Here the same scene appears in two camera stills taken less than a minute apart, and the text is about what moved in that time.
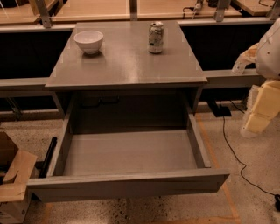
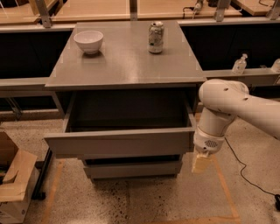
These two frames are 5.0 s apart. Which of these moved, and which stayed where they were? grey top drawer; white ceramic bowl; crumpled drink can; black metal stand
Moved: grey top drawer
Stayed: white ceramic bowl; black metal stand; crumpled drink can
